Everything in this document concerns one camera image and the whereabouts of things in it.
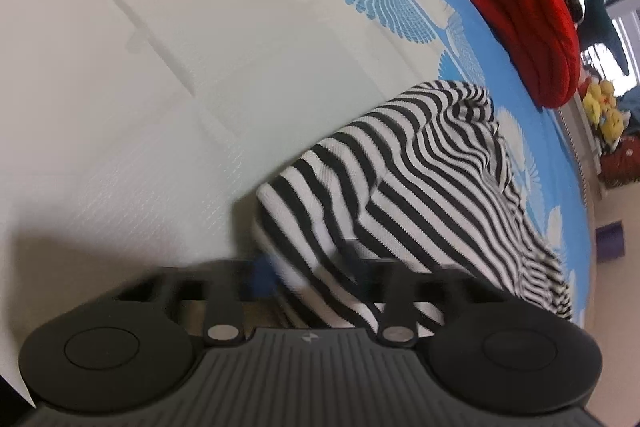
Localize purple box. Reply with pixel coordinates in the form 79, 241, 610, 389
596, 223, 627, 259

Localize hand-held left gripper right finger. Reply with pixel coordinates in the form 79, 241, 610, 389
342, 243, 503, 349

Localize blue and white printed bedsheet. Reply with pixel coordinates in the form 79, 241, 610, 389
0, 0, 593, 408

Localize white bed ledge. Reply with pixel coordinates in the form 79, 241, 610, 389
557, 99, 603, 208

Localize folded red blanket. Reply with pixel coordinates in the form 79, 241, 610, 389
436, 0, 582, 109

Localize dark red cushion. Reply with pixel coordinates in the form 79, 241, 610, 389
599, 139, 640, 188

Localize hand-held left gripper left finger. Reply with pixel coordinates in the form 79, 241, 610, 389
107, 257, 281, 349

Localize black and white striped hoodie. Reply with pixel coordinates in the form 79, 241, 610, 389
252, 79, 573, 340

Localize yellow plush toys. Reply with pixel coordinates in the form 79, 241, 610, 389
581, 79, 627, 144

